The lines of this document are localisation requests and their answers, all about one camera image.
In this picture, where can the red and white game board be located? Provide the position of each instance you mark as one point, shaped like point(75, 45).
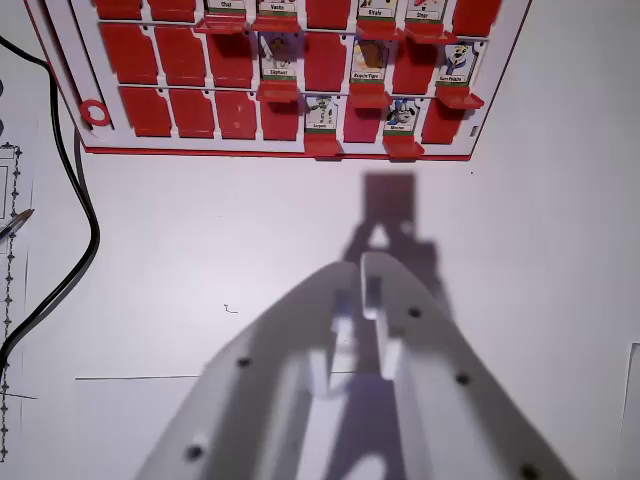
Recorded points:
point(320, 65)

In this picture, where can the ballpoint pen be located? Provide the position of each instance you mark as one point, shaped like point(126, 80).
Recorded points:
point(15, 224)

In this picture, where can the red board flap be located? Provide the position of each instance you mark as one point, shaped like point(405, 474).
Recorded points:
point(459, 97)

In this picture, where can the white sheet with printed border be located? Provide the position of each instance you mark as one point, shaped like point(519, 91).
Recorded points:
point(10, 310)

